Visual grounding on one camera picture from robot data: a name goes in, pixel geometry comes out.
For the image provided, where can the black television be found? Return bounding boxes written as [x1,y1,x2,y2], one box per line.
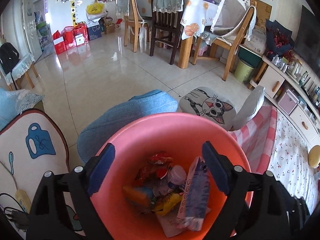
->
[293,4,320,66]

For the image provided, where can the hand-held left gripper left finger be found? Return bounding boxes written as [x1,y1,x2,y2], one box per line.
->
[26,142,116,240]

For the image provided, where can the light wooden chair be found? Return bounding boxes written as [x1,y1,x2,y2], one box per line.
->
[117,0,151,53]

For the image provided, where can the dark wooden chair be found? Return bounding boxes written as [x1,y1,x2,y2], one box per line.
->
[149,0,188,66]

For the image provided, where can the cartoon print sofa cushion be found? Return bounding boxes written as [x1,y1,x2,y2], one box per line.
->
[0,108,72,240]

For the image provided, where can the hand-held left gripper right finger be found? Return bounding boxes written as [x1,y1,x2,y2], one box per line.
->
[201,141,292,240]

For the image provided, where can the cat print chair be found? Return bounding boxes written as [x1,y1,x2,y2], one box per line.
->
[178,86,266,132]

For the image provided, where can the person's leg blue trousers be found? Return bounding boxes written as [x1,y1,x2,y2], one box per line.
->
[77,89,180,165]

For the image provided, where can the white door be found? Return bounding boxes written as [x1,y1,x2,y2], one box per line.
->
[21,0,43,58]

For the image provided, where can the light blue lace cloth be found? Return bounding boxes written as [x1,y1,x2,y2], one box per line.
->
[0,87,46,128]

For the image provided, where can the gold framed picture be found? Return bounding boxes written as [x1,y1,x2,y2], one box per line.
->
[250,0,272,28]

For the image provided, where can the pack of small silver bottles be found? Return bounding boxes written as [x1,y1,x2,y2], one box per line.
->
[271,55,288,71]

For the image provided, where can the giraffe height chart sticker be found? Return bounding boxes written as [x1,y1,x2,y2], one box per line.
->
[68,0,77,27]

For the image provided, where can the wooden chair with cushion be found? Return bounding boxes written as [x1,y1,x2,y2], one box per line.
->
[192,5,258,82]

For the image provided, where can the small red snack wrapper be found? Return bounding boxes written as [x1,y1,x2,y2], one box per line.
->
[147,151,174,166]

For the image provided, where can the dining table orange-print cloth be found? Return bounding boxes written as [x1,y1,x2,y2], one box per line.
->
[178,0,226,69]

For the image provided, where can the yellow pear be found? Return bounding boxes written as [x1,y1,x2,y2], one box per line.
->
[307,145,320,168]

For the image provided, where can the red gift bag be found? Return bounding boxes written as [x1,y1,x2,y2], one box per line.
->
[61,26,76,50]
[73,22,88,46]
[52,30,67,56]

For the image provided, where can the white lace food cover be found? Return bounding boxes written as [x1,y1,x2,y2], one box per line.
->
[210,0,252,36]

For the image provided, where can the yellow shopping bag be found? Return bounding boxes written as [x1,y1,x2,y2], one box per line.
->
[85,0,107,22]

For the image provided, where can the white printed sack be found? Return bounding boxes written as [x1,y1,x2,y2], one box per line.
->
[243,28,268,57]

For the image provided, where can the dark blue flower bouquet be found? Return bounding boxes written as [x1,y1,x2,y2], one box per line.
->
[265,18,296,56]

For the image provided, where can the lavender storage box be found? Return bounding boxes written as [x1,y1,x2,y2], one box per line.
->
[277,88,300,116]

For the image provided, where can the white paper sheet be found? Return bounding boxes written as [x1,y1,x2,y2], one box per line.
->
[157,205,209,239]

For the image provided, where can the cardboard box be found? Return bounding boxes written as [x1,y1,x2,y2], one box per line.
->
[103,22,116,35]

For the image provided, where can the black backpack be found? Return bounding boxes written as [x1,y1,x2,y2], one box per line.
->
[0,42,21,75]

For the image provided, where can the gold foil packet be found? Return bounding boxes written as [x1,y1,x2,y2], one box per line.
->
[122,186,156,209]

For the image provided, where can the large red snack wrapper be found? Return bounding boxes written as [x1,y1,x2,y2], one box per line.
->
[135,165,169,181]

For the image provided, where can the pink plastic bucket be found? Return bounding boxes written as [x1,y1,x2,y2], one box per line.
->
[89,112,254,240]

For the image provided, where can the white television cabinet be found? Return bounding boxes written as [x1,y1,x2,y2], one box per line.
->
[248,54,320,151]

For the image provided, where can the black charger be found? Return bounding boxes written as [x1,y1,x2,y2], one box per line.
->
[3,206,30,231]

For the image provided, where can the lace covered stool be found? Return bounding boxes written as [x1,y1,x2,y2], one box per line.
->
[0,53,40,91]

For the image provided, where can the white milk carton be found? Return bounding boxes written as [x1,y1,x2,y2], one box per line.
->
[175,156,211,232]

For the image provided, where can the yellow green snack wrapper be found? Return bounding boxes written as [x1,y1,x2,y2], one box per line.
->
[153,193,183,216]

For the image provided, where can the light green waste bin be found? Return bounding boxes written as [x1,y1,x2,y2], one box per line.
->
[233,58,256,83]

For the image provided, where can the dark green storage box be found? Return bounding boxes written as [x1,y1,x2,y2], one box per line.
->
[237,46,263,67]

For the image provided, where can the small white plastic bottle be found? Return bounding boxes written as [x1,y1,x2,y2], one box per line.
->
[167,165,188,189]

